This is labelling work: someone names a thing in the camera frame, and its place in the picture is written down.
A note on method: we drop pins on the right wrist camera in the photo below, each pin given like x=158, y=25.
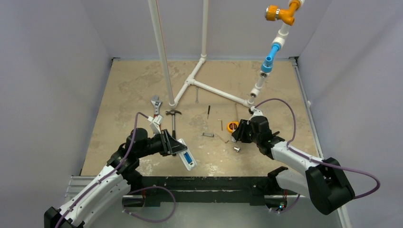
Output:
x=253, y=111

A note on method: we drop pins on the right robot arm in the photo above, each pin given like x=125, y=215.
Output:
x=321, y=181

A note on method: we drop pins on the white pvc pipe frame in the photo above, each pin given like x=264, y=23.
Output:
x=280, y=38

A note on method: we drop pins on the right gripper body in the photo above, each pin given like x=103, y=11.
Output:
x=244, y=131

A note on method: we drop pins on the black handled hammer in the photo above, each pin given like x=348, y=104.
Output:
x=173, y=113

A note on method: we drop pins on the blue pipe fitting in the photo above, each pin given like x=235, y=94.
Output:
x=268, y=63

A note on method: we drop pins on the blue battery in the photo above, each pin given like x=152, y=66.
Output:
x=187, y=157
x=191, y=158

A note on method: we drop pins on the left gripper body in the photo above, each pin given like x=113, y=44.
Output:
x=155, y=145

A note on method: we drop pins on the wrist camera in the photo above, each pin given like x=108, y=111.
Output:
x=155, y=123
x=253, y=111

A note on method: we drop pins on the white remote control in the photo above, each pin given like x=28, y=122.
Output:
x=180, y=154

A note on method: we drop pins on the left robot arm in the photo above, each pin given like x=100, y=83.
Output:
x=118, y=178

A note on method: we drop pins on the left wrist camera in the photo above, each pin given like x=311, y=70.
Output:
x=155, y=123

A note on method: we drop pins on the aluminium rail frame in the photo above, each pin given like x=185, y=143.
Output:
x=322, y=181

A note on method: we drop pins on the red adjustable wrench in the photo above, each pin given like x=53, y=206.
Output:
x=156, y=104

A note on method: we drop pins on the orange pipe valve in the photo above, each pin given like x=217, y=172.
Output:
x=274, y=12

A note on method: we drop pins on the orange tape measure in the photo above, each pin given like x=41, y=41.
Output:
x=232, y=126

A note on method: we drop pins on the small silver spanner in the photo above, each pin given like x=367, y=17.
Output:
x=196, y=95

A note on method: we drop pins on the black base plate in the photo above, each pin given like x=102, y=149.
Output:
x=255, y=191

